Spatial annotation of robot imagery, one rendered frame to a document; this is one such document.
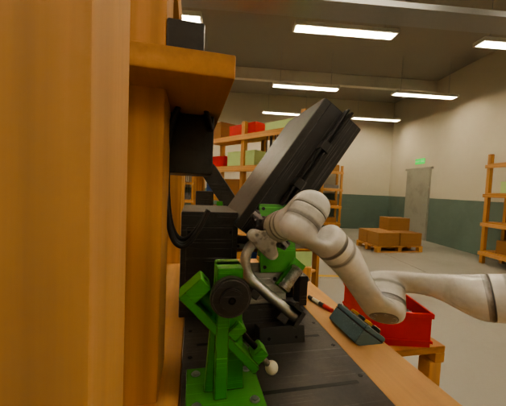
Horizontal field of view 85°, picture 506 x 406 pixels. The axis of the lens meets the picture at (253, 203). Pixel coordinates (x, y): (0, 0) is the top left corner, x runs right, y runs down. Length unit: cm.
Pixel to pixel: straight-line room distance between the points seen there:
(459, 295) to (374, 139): 1050
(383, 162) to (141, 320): 1083
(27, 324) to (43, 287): 2
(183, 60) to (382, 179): 1078
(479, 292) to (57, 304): 66
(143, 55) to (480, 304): 74
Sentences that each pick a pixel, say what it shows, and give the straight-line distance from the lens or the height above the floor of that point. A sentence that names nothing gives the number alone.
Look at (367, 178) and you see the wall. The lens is 1089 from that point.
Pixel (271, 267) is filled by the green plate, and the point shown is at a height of 108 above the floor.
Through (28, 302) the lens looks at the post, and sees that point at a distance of 20.
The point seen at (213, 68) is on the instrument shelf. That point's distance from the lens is 50.
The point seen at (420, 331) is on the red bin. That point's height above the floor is 86.
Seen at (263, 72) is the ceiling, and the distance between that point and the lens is 833.
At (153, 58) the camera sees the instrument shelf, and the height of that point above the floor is 152.
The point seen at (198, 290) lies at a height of 113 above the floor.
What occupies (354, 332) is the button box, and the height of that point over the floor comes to 93.
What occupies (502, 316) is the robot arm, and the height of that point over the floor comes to 110.
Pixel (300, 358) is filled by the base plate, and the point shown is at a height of 90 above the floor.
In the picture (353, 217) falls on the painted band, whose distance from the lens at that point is 1072.
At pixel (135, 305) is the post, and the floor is 108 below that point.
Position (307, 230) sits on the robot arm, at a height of 125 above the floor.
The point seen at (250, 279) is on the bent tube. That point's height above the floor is 107.
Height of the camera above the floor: 132
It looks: 3 degrees down
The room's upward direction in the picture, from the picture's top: 3 degrees clockwise
